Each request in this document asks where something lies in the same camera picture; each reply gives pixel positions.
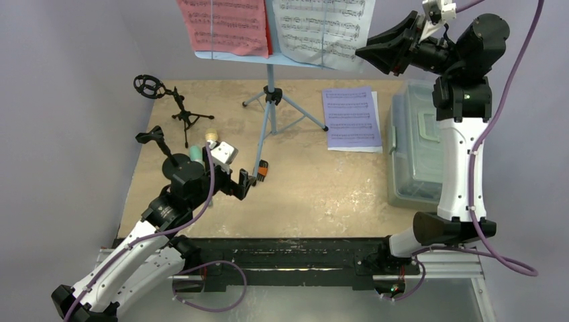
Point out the black round-base mic stand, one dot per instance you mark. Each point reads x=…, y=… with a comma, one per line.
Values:
x=166, y=155

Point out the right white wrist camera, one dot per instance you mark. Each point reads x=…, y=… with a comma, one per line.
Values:
x=437, y=14

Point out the clear plastic storage box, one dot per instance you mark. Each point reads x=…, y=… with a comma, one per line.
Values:
x=414, y=153

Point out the red sheet music page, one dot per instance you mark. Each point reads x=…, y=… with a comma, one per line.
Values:
x=235, y=27

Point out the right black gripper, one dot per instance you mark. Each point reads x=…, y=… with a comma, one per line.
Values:
x=410, y=45

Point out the bright red sheet behind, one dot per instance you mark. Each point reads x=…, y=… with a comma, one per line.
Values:
x=268, y=36

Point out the orange hex key set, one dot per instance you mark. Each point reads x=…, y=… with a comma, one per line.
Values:
x=262, y=170

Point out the green microphone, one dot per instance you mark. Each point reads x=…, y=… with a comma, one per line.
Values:
x=196, y=154

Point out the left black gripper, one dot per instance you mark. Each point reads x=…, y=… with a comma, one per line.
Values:
x=230, y=187

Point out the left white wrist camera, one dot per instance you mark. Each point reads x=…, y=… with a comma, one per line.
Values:
x=223, y=154

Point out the purple sheet music page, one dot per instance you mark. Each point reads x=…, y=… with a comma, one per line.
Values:
x=351, y=115

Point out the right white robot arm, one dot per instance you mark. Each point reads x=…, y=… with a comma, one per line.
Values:
x=463, y=99

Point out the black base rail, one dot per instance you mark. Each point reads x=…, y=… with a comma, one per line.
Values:
x=359, y=263

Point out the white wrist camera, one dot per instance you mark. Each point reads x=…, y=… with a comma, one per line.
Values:
x=223, y=154
x=437, y=14

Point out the beige microphone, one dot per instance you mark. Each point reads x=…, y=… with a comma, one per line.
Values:
x=211, y=135

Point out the white sheet music page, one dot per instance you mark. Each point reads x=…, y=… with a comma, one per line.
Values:
x=326, y=34

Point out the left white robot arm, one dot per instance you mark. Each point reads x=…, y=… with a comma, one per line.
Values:
x=153, y=250

